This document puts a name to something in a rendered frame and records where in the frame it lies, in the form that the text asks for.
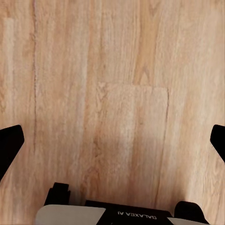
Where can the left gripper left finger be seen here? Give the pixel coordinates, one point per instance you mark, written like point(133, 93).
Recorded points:
point(11, 140)

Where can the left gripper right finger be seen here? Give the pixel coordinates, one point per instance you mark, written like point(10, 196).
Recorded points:
point(217, 138)

